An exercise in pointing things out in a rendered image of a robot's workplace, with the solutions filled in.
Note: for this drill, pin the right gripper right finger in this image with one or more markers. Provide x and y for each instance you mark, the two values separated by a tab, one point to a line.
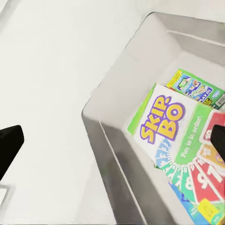
218	139

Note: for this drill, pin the toy box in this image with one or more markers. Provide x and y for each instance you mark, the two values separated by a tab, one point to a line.
139	193

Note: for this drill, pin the board game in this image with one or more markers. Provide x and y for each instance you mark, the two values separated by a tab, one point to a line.
175	130
196	88
196	216

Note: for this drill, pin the desk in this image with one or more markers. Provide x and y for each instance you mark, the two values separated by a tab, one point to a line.
94	208

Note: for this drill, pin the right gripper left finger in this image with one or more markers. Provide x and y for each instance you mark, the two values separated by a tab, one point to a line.
11	140

